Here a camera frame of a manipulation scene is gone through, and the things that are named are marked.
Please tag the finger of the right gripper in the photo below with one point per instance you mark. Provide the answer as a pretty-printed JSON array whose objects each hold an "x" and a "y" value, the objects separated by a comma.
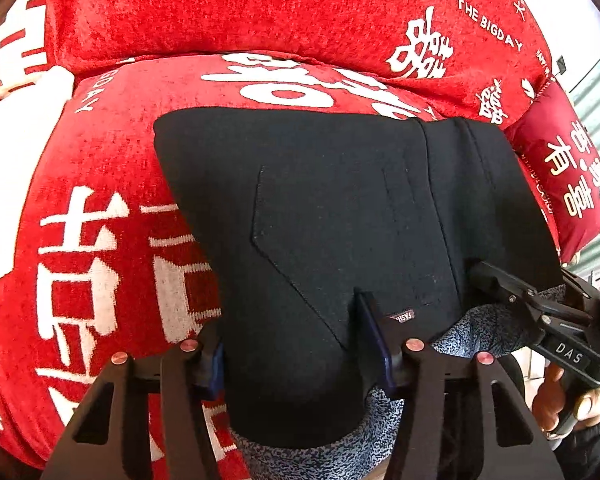
[{"x": 492, "y": 285}]

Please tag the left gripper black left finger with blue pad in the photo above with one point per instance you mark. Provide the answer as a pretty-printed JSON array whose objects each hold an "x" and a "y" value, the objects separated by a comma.
[{"x": 108, "y": 434}]

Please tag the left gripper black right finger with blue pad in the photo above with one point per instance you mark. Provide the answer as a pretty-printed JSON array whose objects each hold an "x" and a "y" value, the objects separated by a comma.
[{"x": 461, "y": 418}]

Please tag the black pants grey lining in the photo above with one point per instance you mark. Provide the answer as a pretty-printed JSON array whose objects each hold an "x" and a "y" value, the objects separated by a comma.
[{"x": 296, "y": 212}]

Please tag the dark red small cushion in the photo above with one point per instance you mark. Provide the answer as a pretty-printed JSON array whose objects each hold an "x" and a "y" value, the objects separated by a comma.
[{"x": 563, "y": 168}]

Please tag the red blanket white characters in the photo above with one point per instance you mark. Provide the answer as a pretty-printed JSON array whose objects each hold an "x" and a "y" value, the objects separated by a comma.
[{"x": 105, "y": 260}]

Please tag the red folded quilt white characters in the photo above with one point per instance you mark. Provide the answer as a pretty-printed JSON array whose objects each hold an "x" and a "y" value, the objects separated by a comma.
[{"x": 478, "y": 58}]

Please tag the white bed sheet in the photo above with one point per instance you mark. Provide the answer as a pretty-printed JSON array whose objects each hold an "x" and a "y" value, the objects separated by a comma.
[{"x": 27, "y": 119}]

